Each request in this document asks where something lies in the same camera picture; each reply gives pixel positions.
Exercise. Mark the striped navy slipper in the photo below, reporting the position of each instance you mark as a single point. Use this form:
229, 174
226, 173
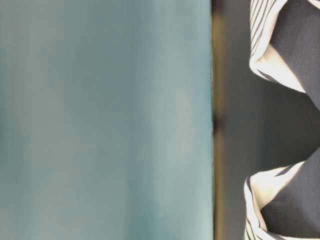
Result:
285, 44
284, 203

